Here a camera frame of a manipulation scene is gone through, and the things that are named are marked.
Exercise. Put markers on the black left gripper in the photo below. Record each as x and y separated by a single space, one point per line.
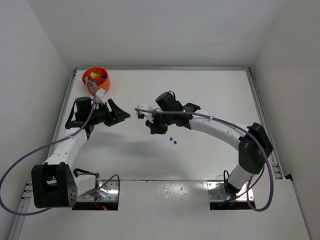
110 114

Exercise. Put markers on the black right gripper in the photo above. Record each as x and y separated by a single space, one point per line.
152 126

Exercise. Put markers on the lime green lego brick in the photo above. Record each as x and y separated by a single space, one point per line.
93 74

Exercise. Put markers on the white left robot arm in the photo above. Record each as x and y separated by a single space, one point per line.
54 183

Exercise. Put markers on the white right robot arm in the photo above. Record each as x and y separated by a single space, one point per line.
252 142

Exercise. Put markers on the orange divided round container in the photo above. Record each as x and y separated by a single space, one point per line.
101 83

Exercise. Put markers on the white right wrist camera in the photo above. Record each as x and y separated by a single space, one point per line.
145 111

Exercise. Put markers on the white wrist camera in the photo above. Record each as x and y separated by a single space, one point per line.
145 111
100 96

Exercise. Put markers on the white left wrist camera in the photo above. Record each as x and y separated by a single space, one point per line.
100 96

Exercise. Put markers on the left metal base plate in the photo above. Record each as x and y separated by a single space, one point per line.
108 194

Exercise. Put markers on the metal base plate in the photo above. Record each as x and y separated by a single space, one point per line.
108 194
217 194

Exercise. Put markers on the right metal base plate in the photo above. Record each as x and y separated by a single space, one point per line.
217 194

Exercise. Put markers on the aluminium table frame rail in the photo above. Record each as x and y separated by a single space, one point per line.
274 157

